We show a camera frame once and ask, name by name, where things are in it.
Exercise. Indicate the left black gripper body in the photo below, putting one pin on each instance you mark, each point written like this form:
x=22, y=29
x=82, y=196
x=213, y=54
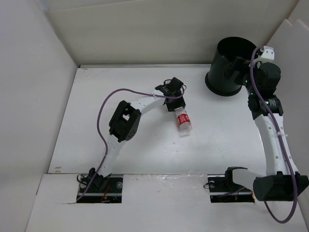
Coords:
x=176, y=103

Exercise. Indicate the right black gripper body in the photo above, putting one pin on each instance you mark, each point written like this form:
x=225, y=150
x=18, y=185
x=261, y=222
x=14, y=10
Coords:
x=247, y=82

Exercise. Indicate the clear bottle red label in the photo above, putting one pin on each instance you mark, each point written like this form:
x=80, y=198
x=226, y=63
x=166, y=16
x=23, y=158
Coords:
x=184, y=122

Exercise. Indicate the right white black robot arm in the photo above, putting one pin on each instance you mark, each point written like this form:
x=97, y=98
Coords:
x=282, y=181

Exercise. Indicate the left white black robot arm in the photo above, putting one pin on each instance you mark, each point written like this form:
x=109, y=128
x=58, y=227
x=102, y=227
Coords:
x=125, y=121

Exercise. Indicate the black cylindrical bin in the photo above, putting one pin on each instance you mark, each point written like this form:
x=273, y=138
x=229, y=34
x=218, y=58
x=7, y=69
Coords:
x=231, y=56

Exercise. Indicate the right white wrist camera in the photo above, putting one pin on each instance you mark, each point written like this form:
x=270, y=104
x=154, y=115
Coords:
x=266, y=54

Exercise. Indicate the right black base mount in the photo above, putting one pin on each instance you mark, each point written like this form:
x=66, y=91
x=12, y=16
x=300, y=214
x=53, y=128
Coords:
x=222, y=188

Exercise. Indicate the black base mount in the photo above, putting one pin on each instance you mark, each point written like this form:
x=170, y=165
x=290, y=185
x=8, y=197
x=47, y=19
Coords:
x=108, y=190
x=222, y=188

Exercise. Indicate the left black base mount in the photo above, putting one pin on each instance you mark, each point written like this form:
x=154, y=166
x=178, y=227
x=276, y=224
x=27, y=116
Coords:
x=108, y=190

